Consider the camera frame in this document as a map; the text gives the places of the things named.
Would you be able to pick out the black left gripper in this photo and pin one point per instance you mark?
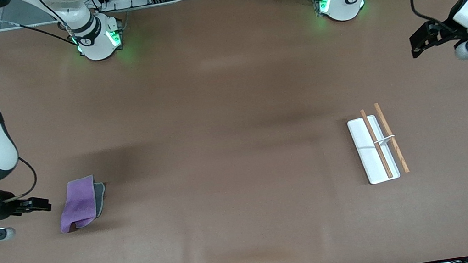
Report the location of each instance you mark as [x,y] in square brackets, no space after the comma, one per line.
[445,31]

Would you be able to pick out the white rack base tray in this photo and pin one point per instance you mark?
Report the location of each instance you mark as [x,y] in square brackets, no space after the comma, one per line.
[365,153]

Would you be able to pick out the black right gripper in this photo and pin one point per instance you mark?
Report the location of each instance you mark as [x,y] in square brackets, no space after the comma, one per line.
[9,208]

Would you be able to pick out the purple and grey towel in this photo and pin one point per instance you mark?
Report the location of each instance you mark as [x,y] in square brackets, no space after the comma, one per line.
[80,203]

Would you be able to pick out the brown table mat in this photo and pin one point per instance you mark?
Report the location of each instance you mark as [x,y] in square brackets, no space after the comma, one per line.
[230,104]

